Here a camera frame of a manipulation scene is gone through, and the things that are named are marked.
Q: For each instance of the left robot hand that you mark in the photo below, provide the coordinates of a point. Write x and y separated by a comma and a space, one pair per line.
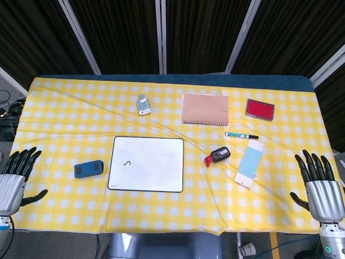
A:
10, 186

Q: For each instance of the blue whiteboard eraser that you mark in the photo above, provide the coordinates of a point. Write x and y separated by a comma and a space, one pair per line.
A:
89, 169

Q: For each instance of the green white marker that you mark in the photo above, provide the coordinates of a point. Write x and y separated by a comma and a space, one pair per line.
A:
240, 135

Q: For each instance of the blue and white paper pad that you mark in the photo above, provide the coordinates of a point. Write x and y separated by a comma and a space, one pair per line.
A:
249, 164

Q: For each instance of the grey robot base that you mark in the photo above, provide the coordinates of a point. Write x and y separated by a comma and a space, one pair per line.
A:
164, 246

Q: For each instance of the small white whiteboard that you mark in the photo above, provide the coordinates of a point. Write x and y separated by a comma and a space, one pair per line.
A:
147, 164

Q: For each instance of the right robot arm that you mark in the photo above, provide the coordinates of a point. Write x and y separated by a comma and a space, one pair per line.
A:
332, 240

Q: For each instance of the black and red stamp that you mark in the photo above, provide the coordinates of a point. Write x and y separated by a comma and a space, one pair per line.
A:
219, 155

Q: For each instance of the white partition frame post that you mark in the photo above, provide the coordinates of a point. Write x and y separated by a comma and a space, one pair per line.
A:
327, 67
161, 37
81, 37
12, 83
241, 37

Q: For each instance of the brown spiral notebook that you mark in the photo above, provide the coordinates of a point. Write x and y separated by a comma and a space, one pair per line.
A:
205, 109

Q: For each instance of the clear glue bottle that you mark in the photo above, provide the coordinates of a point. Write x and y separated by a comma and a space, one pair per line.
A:
143, 105

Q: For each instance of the red ink stamp pad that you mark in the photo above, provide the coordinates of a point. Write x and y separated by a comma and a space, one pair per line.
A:
260, 109

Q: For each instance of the yellow checkered tablecloth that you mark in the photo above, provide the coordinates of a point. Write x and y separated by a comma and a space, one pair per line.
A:
167, 205

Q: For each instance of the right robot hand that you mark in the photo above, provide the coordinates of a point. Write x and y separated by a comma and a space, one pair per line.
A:
323, 195

